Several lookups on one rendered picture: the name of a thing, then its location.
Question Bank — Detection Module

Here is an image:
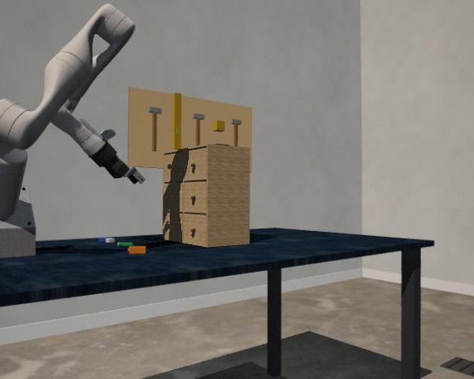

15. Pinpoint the orange rectangular block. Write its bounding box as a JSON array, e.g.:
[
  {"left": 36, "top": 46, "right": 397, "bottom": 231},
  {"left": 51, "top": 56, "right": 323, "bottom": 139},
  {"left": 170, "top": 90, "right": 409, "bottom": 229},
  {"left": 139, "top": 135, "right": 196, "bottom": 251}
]
[{"left": 128, "top": 246, "right": 146, "bottom": 253}]

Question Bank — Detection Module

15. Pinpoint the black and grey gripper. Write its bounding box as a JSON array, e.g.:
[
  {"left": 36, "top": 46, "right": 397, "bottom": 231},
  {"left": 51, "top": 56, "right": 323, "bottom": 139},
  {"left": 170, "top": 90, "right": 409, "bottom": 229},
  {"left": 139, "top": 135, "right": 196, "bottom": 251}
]
[{"left": 79, "top": 129, "right": 146, "bottom": 185}]

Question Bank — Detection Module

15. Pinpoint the small wooden chest of drawers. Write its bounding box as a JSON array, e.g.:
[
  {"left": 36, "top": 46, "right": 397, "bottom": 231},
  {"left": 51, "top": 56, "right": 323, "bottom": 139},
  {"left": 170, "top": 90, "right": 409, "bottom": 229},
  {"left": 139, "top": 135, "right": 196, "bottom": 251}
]
[{"left": 163, "top": 144, "right": 249, "bottom": 248}]

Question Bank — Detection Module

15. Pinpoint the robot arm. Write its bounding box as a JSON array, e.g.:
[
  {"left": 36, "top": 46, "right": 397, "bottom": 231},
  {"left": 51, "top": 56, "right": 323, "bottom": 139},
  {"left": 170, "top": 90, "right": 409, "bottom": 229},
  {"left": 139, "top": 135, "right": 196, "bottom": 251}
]
[{"left": 0, "top": 3, "right": 136, "bottom": 219}]

